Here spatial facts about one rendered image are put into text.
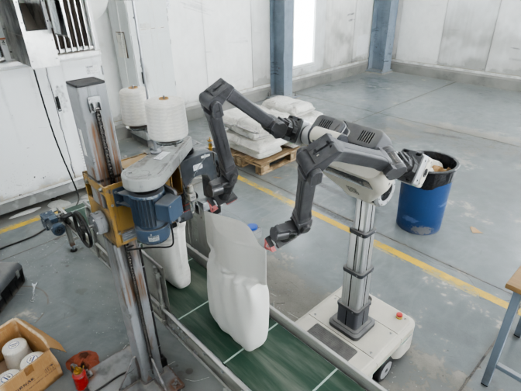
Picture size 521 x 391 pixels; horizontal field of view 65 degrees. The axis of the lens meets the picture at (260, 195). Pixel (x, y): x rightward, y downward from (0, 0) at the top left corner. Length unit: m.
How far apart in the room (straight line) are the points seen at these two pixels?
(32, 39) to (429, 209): 3.59
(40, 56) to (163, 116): 2.42
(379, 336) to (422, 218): 1.58
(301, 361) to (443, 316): 1.31
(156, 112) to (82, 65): 3.01
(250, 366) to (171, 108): 1.32
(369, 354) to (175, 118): 1.64
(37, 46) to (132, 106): 2.15
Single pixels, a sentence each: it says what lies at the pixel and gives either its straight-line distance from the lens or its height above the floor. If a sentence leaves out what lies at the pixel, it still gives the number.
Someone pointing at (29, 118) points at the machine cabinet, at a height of 0.94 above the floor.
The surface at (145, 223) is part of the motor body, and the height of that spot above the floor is 1.21.
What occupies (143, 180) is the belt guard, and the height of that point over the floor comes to 1.42.
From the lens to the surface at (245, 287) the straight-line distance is 2.02.
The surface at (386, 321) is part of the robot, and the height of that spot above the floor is 0.26.
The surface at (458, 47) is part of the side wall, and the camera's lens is 9.86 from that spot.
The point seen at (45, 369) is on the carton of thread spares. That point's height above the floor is 0.13.
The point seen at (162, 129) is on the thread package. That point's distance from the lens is 1.71.
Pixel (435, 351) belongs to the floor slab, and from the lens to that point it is 2.99.
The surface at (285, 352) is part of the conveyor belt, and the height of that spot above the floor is 0.38.
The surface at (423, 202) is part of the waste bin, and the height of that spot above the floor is 0.35.
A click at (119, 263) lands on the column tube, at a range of 2.14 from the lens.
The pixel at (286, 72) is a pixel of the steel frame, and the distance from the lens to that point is 7.77.
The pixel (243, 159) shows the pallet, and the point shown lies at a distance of 5.04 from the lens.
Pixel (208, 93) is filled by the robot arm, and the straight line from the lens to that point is 1.63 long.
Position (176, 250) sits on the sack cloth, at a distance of 2.57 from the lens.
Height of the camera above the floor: 2.13
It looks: 29 degrees down
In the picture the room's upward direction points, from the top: 1 degrees counter-clockwise
